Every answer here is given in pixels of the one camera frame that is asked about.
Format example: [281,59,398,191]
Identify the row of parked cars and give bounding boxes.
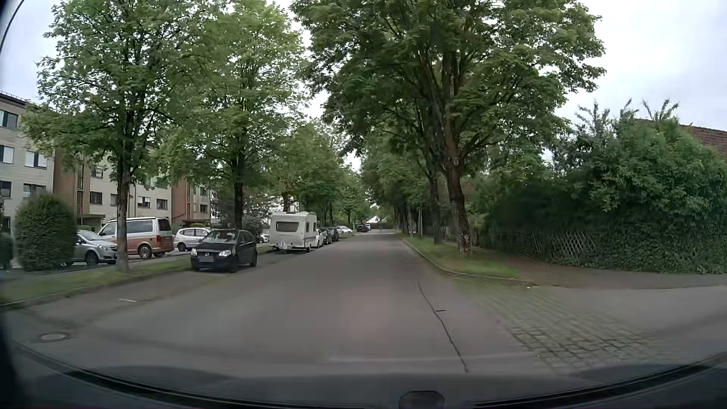
[315,223,371,248]

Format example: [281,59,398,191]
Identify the white caravan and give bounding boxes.
[268,211,319,253]

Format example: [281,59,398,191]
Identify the grey asphalt road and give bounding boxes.
[0,229,727,393]

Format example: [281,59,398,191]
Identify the grass verge with kerb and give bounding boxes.
[399,234,535,283]
[0,243,273,310]

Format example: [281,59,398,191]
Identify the row of trees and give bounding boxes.
[291,0,606,256]
[20,0,373,272]

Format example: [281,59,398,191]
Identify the black small car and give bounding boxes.
[190,228,259,273]

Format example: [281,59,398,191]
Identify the white car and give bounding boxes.
[173,226,212,252]

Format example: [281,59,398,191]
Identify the car's own bonnet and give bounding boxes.
[11,341,727,409]

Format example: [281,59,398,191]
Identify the wooden lattice fence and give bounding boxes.
[477,226,626,268]

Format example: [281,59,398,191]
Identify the brown and silver van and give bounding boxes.
[98,216,175,260]

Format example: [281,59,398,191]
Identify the cobbled side road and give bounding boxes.
[454,275,727,376]

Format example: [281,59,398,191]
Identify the silver car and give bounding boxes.
[61,229,119,267]

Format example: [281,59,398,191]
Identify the tall green hedge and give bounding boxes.
[471,99,727,275]

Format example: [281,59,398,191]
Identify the rounded trimmed bush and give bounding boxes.
[14,193,78,272]

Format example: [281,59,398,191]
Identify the beige and brick apartment building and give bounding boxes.
[0,91,214,235]

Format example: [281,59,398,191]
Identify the red tiled roof building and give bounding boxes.
[636,118,727,157]

